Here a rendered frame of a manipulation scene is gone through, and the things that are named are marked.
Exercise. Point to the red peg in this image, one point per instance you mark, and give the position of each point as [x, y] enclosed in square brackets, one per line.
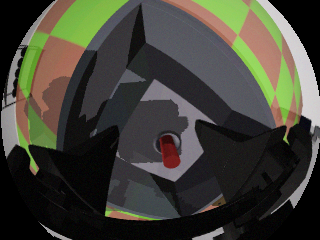
[168, 148]

